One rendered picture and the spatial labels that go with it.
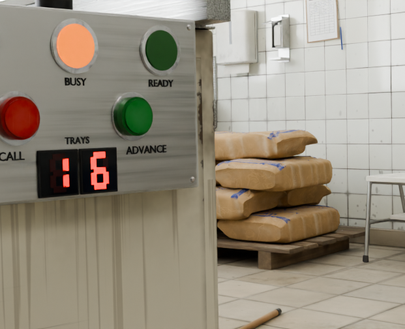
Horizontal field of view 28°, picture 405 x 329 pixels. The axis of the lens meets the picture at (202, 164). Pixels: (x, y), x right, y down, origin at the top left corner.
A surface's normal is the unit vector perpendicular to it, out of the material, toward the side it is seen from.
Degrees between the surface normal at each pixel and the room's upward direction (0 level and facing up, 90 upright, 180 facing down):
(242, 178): 116
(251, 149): 90
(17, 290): 90
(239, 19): 90
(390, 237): 90
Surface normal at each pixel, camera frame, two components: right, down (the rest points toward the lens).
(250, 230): -0.47, 0.61
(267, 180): -0.60, 0.28
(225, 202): -0.60, 0.05
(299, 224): 0.79, 0.01
